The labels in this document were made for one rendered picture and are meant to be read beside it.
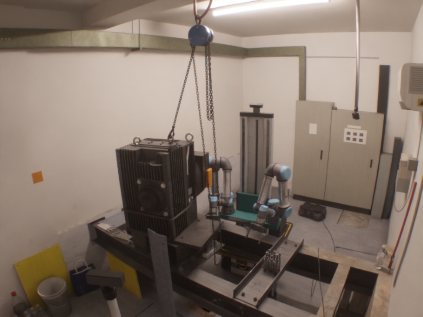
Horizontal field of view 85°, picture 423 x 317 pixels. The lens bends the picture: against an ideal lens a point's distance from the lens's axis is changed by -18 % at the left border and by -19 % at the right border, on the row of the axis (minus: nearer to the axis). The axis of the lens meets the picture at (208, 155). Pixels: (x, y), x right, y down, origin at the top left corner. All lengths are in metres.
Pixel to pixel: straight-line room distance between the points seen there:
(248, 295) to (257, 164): 1.39
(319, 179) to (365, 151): 0.91
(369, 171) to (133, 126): 3.47
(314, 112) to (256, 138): 1.90
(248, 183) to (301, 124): 1.94
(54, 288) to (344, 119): 4.38
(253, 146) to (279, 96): 2.24
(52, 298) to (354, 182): 4.30
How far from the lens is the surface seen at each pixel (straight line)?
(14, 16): 2.73
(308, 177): 4.81
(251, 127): 2.83
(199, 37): 1.94
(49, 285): 3.14
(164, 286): 2.36
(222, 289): 2.14
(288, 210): 2.67
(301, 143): 4.69
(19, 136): 2.65
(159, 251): 2.14
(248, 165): 2.94
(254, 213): 3.02
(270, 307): 2.02
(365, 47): 4.65
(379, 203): 4.74
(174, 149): 2.07
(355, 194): 4.72
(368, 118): 4.41
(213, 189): 2.87
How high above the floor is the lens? 2.12
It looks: 16 degrees down
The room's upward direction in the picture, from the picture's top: 2 degrees counter-clockwise
